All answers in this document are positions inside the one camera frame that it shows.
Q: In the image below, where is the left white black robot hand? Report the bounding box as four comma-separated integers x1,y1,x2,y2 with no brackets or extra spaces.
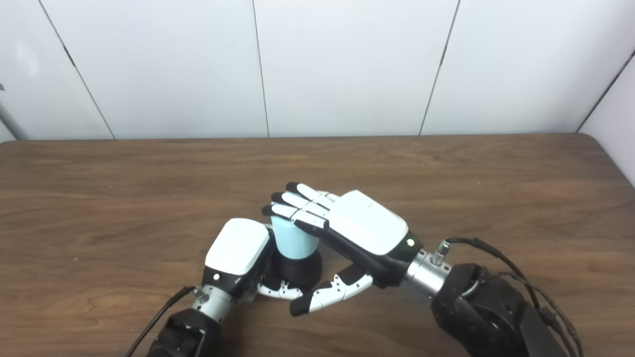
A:
201,218,304,304

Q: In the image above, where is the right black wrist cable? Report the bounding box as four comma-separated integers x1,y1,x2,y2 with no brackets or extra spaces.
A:
433,237,584,357

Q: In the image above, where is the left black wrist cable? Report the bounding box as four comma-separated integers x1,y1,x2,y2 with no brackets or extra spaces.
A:
124,285,210,357

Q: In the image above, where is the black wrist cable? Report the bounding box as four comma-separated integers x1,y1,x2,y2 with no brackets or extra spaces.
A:
433,237,584,357
124,285,210,357

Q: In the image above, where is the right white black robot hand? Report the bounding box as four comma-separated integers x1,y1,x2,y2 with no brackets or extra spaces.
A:
261,182,425,317

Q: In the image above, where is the light blue cylinder cup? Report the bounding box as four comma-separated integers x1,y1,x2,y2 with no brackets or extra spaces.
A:
270,202,320,260

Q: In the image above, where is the black flared nozzle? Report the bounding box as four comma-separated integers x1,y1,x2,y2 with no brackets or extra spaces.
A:
274,249,323,291

